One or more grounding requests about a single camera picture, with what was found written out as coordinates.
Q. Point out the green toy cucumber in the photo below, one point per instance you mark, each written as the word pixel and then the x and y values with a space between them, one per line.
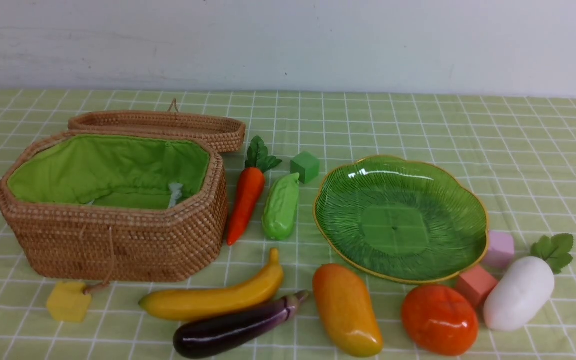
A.
pixel 280 211

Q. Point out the orange toy carrot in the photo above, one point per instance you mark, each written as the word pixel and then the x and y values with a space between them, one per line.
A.
pixel 250 186

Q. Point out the orange yellow toy mango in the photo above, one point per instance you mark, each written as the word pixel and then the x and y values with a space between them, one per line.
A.
pixel 345 308

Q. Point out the yellow toy banana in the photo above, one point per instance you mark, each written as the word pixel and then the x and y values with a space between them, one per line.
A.
pixel 187 305

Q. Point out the purple toy eggplant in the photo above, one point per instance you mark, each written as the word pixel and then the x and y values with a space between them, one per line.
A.
pixel 216 335

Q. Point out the orange toy persimmon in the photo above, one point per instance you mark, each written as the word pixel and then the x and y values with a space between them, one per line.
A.
pixel 440 320

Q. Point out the green foam cube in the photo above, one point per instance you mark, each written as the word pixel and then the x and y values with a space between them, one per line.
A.
pixel 306 165

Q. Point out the woven rattan basket lid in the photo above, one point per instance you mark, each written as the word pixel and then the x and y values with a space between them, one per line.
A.
pixel 222 134

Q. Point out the green glass leaf plate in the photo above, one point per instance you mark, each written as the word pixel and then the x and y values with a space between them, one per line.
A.
pixel 410 222

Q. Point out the woven rattan basket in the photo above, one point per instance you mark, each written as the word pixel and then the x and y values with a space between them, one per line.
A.
pixel 117 206

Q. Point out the red foam cube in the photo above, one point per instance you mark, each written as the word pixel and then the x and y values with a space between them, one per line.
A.
pixel 475 285

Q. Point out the pink foam cube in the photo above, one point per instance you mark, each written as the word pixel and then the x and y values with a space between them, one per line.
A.
pixel 500 251

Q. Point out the yellow foam cube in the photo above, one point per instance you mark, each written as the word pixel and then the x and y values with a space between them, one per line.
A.
pixel 69 302

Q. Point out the white toy radish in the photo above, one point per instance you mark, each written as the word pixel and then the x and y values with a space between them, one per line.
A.
pixel 528 284

